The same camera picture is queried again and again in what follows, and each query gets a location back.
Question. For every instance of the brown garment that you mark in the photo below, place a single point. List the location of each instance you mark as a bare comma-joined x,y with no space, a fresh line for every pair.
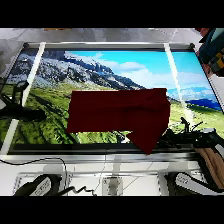
209,166

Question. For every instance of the red garment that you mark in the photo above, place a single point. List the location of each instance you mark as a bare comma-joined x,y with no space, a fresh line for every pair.
120,113

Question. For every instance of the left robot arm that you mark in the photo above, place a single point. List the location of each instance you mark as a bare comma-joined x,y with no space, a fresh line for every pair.
18,113

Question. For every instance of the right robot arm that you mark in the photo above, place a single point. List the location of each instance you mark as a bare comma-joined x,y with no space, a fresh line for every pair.
207,137

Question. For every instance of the heap of clothes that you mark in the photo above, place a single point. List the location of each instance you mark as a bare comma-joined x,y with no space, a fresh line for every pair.
213,50

